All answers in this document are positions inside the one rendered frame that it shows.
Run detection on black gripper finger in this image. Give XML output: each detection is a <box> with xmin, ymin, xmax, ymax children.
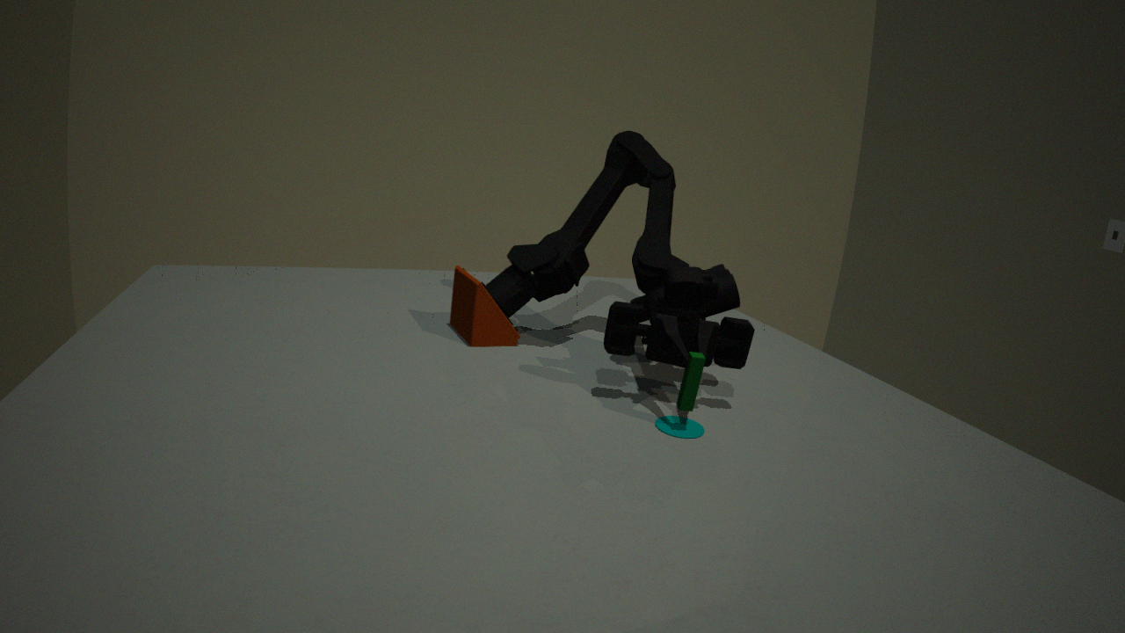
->
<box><xmin>692</xmin><ymin>320</ymin><xmax>720</xmax><ymax>367</ymax></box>
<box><xmin>645</xmin><ymin>314</ymin><xmax>689</xmax><ymax>368</ymax></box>

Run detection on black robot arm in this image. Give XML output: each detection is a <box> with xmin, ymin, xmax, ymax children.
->
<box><xmin>485</xmin><ymin>132</ymin><xmax>740</xmax><ymax>325</ymax></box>

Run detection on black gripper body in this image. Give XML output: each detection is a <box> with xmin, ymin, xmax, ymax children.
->
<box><xmin>604</xmin><ymin>295</ymin><xmax>754</xmax><ymax>369</ymax></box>

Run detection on dark green rectangular post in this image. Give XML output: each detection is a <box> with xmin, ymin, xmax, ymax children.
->
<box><xmin>677</xmin><ymin>352</ymin><xmax>707</xmax><ymax>412</ymax></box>

